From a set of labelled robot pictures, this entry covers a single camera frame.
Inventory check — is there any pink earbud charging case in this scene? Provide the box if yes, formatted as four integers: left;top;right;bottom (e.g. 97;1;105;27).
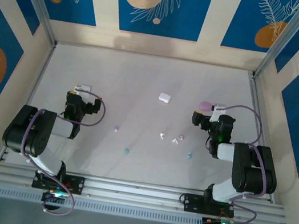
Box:
198;99;214;114

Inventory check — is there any white earbud charging case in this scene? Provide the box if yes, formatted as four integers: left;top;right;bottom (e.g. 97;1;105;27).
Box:
157;91;172;104

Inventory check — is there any white perforated plate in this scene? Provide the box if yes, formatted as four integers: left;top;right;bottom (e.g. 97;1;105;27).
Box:
208;102;228;125

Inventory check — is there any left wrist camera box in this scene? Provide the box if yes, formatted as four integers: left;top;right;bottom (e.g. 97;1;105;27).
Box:
73;83;93;94

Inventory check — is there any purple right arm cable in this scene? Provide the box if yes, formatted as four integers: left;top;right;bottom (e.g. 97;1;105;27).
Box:
195;100;281;224

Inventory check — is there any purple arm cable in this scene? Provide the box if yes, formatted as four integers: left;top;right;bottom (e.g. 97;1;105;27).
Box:
10;81;110;221
195;100;281;224

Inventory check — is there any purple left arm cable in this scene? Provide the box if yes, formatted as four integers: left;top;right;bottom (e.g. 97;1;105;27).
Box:
10;81;110;221

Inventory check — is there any aluminium table side rail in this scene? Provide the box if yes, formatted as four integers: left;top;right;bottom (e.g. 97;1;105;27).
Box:
0;36;58;170
229;71;298;204

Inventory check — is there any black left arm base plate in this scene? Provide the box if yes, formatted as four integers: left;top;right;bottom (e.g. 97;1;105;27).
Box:
31;167;86;197

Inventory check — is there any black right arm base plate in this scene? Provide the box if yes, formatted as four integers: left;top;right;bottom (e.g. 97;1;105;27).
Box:
180;192;237;220

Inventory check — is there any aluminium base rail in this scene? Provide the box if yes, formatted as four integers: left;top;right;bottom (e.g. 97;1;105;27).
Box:
0;155;292;224

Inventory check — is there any grey slotted cable duct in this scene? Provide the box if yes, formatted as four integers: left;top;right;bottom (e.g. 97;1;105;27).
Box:
0;183;204;224

